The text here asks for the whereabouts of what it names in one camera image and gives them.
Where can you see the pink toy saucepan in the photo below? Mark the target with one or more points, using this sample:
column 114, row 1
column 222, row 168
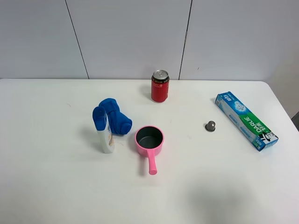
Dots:
column 149, row 141

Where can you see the small grey capsule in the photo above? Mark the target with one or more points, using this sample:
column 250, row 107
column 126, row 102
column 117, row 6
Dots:
column 210, row 126

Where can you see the white bottle blue cap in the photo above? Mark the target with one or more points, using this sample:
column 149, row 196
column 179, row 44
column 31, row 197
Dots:
column 103, row 129

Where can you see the Darlie toothpaste box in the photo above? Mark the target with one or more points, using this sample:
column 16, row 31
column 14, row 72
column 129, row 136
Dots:
column 257, row 133

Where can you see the blue rolled sock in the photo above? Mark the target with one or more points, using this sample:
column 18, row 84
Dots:
column 119, row 123

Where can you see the red soda can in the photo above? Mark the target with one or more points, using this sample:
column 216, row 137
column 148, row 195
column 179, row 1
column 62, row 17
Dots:
column 160, row 86

